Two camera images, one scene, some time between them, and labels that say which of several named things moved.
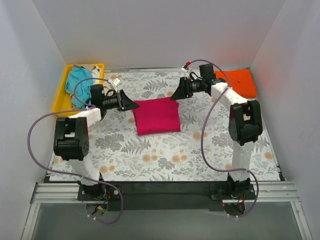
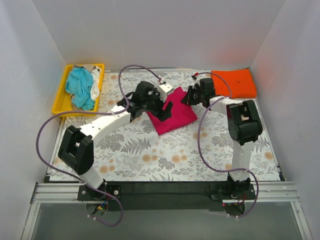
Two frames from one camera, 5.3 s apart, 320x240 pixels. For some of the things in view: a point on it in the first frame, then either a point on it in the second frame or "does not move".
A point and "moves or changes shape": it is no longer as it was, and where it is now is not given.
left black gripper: (120, 100) -> (157, 107)
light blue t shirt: (78, 81) does not move
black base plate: (163, 195) does not move
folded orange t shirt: (240, 80) does not move
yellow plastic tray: (62, 102) does not move
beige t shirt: (88, 67) does not move
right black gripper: (186, 87) -> (194, 93)
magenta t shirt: (157, 116) moves or changes shape
